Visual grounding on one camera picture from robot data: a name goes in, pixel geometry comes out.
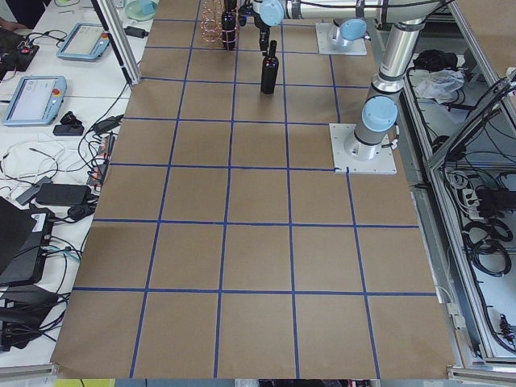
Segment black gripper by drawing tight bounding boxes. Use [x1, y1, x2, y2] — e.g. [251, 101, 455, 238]
[259, 27, 269, 55]

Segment dark wine bottle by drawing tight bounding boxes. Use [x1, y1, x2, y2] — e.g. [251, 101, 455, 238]
[260, 40, 279, 94]
[221, 0, 237, 51]

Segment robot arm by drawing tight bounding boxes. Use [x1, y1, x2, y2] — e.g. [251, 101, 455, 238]
[252, 1, 446, 161]
[328, 19, 367, 47]

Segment dark wine bottle in basket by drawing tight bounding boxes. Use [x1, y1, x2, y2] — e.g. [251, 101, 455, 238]
[221, 0, 237, 51]

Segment blue teach pendant far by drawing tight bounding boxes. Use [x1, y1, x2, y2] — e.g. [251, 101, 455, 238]
[56, 23, 110, 62]

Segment blue teach pendant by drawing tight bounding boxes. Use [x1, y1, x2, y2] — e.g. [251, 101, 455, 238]
[56, 23, 110, 62]
[2, 76, 67, 127]

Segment crumpled white cloth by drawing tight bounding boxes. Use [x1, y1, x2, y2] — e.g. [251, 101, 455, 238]
[415, 69, 464, 104]

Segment blue teach pendant near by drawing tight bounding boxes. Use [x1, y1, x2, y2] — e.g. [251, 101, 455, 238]
[2, 76, 67, 127]

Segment black power brick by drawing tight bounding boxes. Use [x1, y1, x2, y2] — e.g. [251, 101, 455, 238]
[35, 183, 91, 206]

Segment black laptop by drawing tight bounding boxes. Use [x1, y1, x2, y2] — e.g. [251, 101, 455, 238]
[1, 198, 54, 286]

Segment copper wire wine basket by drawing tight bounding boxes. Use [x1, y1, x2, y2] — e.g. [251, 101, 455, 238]
[200, 0, 225, 49]

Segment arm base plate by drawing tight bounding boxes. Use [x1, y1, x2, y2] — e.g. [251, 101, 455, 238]
[329, 123, 397, 175]
[315, 19, 367, 56]

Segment aluminium frame post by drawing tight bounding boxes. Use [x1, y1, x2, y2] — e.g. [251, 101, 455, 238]
[91, 0, 141, 85]

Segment black cable bundle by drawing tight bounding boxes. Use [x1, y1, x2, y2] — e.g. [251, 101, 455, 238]
[463, 225, 515, 279]

